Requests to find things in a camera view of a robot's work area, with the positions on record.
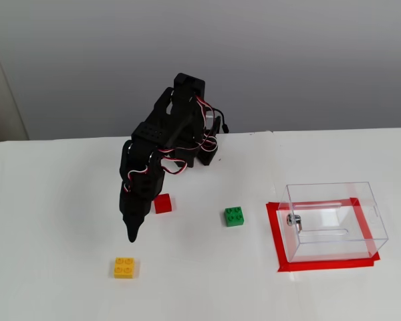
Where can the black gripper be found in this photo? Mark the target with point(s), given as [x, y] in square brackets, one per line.
[132, 211]

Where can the yellow lego brick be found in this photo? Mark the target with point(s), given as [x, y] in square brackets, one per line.
[124, 267]

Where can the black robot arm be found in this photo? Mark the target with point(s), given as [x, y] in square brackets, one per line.
[153, 130]

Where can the red lego brick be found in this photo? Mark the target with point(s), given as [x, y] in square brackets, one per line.
[165, 204]

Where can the green lego brick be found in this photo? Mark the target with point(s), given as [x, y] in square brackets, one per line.
[234, 217]

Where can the transparent plastic box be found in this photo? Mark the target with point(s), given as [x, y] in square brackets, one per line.
[334, 247]

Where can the red tape square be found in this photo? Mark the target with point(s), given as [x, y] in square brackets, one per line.
[274, 234]

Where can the metal cam lock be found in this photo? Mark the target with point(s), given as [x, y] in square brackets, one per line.
[293, 220]

